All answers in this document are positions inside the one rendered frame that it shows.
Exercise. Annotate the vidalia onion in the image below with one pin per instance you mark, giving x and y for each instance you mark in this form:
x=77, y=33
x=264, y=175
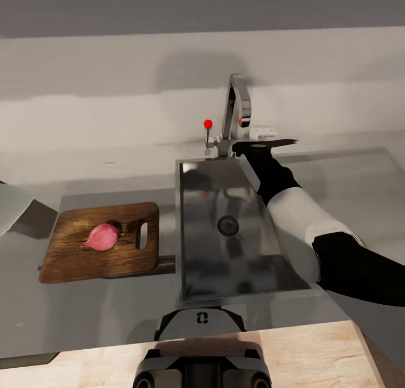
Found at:
x=102, y=237

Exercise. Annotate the drop in sink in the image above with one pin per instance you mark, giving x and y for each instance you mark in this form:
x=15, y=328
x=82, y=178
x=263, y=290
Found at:
x=227, y=248

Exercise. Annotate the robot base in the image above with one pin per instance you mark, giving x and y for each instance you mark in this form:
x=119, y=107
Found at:
x=202, y=371

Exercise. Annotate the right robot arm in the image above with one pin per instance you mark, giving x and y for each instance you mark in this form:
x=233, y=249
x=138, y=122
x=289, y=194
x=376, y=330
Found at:
x=367, y=286

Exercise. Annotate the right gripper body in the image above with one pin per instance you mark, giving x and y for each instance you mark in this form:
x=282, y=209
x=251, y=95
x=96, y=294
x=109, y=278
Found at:
x=241, y=147

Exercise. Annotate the cutting board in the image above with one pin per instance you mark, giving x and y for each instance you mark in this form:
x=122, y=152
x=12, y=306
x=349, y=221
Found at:
x=65, y=260

